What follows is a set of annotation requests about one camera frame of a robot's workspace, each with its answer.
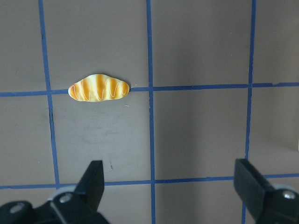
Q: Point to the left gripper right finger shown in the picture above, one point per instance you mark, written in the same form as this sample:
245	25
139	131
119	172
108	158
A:
267	203

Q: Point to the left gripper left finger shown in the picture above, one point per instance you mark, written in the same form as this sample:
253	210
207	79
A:
80	205

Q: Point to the toy croissant bread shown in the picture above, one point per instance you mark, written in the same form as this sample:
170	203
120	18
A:
98	88

